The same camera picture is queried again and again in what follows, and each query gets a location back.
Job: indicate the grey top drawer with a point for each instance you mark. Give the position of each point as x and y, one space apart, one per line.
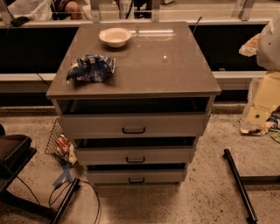
134 125

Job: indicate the blue tape cross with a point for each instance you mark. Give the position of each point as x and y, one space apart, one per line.
65 176

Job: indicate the blue crumpled chip bag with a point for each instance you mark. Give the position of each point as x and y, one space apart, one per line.
91 68

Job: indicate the person in background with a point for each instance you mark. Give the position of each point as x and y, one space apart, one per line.
62 9

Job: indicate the grey drawer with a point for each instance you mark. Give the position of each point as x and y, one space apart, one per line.
136 176
134 125
135 155

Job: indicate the grey middle drawer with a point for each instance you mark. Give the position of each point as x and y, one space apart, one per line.
135 155

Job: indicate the cardboard box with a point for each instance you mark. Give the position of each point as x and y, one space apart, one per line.
266 99

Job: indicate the black chair base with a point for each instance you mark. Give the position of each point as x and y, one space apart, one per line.
15 153

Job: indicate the white bowl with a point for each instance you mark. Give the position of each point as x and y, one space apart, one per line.
115 37

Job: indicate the grey drawer cabinet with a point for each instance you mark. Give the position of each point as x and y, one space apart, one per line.
161 70

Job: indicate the red can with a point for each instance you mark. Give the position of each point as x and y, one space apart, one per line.
62 144

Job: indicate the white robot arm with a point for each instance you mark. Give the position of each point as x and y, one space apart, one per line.
268 53

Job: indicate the black metal floor bar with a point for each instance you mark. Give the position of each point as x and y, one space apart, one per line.
252 218

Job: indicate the crumpled snack wrapper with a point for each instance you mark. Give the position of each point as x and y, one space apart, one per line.
255 130

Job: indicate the grey bottom drawer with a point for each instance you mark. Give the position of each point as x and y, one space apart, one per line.
136 176

